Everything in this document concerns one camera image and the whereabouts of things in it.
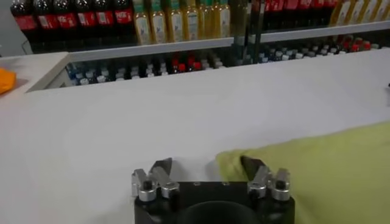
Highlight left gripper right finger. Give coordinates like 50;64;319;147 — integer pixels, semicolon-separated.
240;155;292;201

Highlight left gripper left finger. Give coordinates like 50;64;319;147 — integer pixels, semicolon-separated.
131;157;180;202

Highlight light green t-shirt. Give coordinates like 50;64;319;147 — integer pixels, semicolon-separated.
215;121;390;224

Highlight small cola bottle red cap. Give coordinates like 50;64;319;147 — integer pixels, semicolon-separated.
186;54;202;71
170;54;187;74

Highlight white shelf board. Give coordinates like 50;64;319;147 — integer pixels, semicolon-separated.
68;36;235;63
260;19;390;43

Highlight blue water bottle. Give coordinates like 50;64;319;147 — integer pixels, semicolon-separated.
66;62;80;86

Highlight white beverage display cabinet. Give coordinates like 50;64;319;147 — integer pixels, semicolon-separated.
240;0;390;66
9;0;241;88

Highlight yellow juice bottle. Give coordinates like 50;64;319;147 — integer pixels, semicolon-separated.
149;0;168;44
182;0;200;41
362;0;378;24
213;0;232;39
166;0;185;43
132;0;152;45
375;0;390;22
330;0;351;27
349;0;365;25
197;0;216;40

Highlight white side table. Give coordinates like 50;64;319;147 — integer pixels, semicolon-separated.
0;51;71;101

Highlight crumpled orange cloth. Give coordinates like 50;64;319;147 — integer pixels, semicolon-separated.
0;67;17;95

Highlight black cabinet centre post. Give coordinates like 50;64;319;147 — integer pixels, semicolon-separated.
231;0;266;66

